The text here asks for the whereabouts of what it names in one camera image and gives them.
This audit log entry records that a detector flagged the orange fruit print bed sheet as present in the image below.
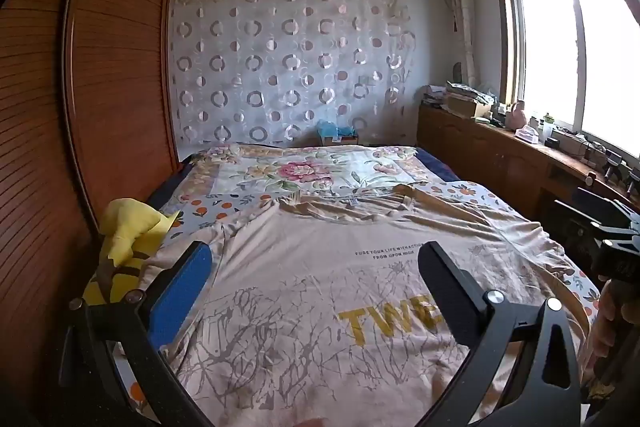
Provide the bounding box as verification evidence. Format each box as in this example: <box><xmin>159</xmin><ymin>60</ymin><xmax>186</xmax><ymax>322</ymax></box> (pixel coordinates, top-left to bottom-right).
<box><xmin>112</xmin><ymin>179</ymin><xmax>601</xmax><ymax>427</ymax></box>

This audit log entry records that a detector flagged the beige window curtain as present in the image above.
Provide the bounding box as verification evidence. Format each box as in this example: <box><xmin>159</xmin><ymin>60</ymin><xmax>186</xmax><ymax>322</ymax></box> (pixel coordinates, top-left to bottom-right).
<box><xmin>444</xmin><ymin>0</ymin><xmax>478</xmax><ymax>90</ymax></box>

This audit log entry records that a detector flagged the beige printed t-shirt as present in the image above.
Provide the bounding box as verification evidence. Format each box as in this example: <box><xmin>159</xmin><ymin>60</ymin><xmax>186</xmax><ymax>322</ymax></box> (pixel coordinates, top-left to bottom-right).
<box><xmin>127</xmin><ymin>184</ymin><xmax>596</xmax><ymax>427</ymax></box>

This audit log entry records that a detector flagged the circle pattern sheer curtain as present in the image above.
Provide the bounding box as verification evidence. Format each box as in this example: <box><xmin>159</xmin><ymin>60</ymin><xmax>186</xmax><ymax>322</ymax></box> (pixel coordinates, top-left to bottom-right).
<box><xmin>169</xmin><ymin>0</ymin><xmax>418</xmax><ymax>148</ymax></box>

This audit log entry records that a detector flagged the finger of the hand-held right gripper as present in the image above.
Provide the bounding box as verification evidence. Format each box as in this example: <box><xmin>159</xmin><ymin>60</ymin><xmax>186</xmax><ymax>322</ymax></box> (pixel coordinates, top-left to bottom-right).
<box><xmin>552</xmin><ymin>199</ymin><xmax>608</xmax><ymax>233</ymax></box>
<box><xmin>575</xmin><ymin>187</ymin><xmax>633</xmax><ymax>220</ymax></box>

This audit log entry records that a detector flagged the small cardboard box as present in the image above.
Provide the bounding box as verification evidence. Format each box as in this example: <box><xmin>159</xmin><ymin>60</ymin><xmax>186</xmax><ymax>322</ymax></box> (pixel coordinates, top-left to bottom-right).
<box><xmin>320</xmin><ymin>132</ymin><xmax>360</xmax><ymax>146</ymax></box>

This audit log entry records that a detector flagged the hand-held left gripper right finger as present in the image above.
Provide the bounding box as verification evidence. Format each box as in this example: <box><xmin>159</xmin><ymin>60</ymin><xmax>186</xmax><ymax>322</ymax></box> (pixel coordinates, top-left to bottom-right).
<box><xmin>417</xmin><ymin>241</ymin><xmax>583</xmax><ymax>427</ymax></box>

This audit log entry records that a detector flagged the person's right hand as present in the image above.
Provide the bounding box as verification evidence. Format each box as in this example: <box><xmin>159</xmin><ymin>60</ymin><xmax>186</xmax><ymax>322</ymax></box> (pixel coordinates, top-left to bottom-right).
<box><xmin>585</xmin><ymin>279</ymin><xmax>621</xmax><ymax>376</ymax></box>

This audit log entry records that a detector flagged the stack of papers and books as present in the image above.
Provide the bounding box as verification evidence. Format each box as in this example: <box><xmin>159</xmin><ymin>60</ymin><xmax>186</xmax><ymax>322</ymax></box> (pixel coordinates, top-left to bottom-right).
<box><xmin>424</xmin><ymin>81</ymin><xmax>497</xmax><ymax>118</ymax></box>

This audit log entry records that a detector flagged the brown wooden wardrobe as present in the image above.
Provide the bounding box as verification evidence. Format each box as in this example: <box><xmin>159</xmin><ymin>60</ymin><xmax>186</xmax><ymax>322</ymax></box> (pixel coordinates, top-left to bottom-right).
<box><xmin>0</xmin><ymin>0</ymin><xmax>181</xmax><ymax>427</ymax></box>

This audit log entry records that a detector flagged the long wooden cabinet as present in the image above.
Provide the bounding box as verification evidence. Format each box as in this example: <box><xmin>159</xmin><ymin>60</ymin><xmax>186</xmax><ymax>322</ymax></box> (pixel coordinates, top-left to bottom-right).
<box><xmin>416</xmin><ymin>103</ymin><xmax>640</xmax><ymax>228</ymax></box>

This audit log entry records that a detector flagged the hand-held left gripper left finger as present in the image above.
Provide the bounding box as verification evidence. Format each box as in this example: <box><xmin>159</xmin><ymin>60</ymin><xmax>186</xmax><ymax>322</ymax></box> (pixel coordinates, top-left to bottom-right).
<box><xmin>67</xmin><ymin>239</ymin><xmax>216</xmax><ymax>427</ymax></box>

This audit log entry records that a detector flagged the wood framed window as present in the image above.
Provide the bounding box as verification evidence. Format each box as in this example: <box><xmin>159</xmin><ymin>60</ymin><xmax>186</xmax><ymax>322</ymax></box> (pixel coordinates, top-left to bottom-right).
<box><xmin>492</xmin><ymin>0</ymin><xmax>640</xmax><ymax>172</ymax></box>

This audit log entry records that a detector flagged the yellow plush toy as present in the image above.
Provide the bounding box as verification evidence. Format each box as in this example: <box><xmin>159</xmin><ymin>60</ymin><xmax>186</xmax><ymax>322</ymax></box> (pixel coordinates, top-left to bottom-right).
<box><xmin>82</xmin><ymin>198</ymin><xmax>181</xmax><ymax>305</ymax></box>

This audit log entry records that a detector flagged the pink jug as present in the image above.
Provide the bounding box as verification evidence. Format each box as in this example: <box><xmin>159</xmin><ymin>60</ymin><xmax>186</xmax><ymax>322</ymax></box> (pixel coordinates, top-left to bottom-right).
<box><xmin>505</xmin><ymin>101</ymin><xmax>527</xmax><ymax>130</ymax></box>

